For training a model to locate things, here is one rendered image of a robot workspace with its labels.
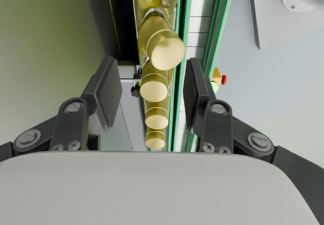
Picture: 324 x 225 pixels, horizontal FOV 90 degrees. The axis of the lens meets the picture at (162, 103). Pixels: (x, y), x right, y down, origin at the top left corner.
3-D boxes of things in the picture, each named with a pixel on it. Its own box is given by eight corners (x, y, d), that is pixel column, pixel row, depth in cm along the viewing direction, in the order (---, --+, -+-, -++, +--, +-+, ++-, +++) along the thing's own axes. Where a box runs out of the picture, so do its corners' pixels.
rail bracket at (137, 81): (122, 58, 48) (112, 87, 38) (145, 59, 48) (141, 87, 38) (124, 70, 51) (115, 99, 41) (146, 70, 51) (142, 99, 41)
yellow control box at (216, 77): (199, 66, 64) (203, 77, 59) (219, 66, 64) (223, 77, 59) (197, 81, 69) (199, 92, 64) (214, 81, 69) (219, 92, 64)
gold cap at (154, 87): (141, 60, 21) (137, 80, 18) (168, 59, 21) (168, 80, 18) (143, 82, 24) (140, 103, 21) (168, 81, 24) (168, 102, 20)
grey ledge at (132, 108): (116, 50, 56) (108, 68, 48) (142, 50, 56) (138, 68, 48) (141, 168, 123) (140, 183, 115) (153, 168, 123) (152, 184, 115)
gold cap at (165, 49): (136, 17, 16) (149, 39, 13) (170, 14, 16) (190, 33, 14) (138, 50, 18) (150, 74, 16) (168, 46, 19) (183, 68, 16)
